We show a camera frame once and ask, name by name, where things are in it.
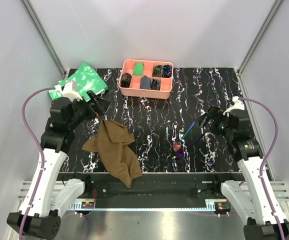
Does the black patterned rolled cloth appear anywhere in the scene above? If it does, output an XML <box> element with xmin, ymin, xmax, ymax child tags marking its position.
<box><xmin>150</xmin><ymin>79</ymin><xmax>161</xmax><ymax>91</ymax></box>

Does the brown cloth napkin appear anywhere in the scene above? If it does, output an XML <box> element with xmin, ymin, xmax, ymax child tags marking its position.
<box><xmin>82</xmin><ymin>119</ymin><xmax>143</xmax><ymax>188</ymax></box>

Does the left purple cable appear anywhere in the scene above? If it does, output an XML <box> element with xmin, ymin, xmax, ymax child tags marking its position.
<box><xmin>18</xmin><ymin>87</ymin><xmax>60</xmax><ymax>240</ymax></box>

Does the blue grey rolled cloth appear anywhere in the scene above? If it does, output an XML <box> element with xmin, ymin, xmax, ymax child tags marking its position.
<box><xmin>140</xmin><ymin>75</ymin><xmax>151</xmax><ymax>90</ymax></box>

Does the pink compartment tray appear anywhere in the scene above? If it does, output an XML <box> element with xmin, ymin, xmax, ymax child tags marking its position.
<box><xmin>118</xmin><ymin>59</ymin><xmax>174</xmax><ymax>100</ymax></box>

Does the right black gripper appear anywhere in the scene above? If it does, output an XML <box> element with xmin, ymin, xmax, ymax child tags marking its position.
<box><xmin>195</xmin><ymin>104</ymin><xmax>234</xmax><ymax>139</ymax></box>

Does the green rolled cloth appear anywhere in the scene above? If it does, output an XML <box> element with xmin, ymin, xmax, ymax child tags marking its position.
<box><xmin>132</xmin><ymin>61</ymin><xmax>144</xmax><ymax>76</ymax></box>

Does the black multicolour rolled cloth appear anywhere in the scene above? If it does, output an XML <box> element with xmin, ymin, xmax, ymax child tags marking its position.
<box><xmin>152</xmin><ymin>64</ymin><xmax>163</xmax><ymax>77</ymax></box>

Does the dark brown rolled cloth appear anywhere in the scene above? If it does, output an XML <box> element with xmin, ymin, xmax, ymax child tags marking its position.
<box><xmin>120</xmin><ymin>72</ymin><xmax>132</xmax><ymax>88</ymax></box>

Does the black blue rolled cloth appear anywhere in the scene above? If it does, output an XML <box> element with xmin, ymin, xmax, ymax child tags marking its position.
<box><xmin>162</xmin><ymin>64</ymin><xmax>173</xmax><ymax>78</ymax></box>

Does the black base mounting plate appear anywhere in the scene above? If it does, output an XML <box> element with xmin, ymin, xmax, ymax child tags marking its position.
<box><xmin>56</xmin><ymin>171</ymin><xmax>243</xmax><ymax>210</ymax></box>

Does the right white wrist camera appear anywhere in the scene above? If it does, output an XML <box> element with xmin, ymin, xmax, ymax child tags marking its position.
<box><xmin>222</xmin><ymin>96</ymin><xmax>245</xmax><ymax>116</ymax></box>

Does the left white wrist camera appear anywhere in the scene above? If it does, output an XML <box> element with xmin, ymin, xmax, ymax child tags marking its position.
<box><xmin>54</xmin><ymin>80</ymin><xmax>83</xmax><ymax>102</ymax></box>

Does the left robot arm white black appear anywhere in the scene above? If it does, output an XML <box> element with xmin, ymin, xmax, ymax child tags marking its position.
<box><xmin>6</xmin><ymin>90</ymin><xmax>110</xmax><ymax>240</ymax></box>

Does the black marble pattern mat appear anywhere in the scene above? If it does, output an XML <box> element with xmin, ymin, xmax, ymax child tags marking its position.
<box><xmin>33</xmin><ymin>67</ymin><xmax>273</xmax><ymax>181</ymax></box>

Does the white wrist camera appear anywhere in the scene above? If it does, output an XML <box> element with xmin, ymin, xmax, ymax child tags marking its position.
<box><xmin>222</xmin><ymin>96</ymin><xmax>245</xmax><ymax>116</ymax></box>
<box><xmin>54</xmin><ymin>80</ymin><xmax>83</xmax><ymax>102</ymax></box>

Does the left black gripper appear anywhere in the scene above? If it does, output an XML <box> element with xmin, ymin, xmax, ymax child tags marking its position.
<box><xmin>67</xmin><ymin>90</ymin><xmax>111</xmax><ymax>129</ymax></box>

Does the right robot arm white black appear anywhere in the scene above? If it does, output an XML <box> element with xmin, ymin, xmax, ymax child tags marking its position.
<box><xmin>198</xmin><ymin>106</ymin><xmax>289</xmax><ymax>240</ymax></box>

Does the green white patterned cloth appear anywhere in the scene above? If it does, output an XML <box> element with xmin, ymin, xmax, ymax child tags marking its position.
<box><xmin>58</xmin><ymin>62</ymin><xmax>108</xmax><ymax>102</ymax></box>

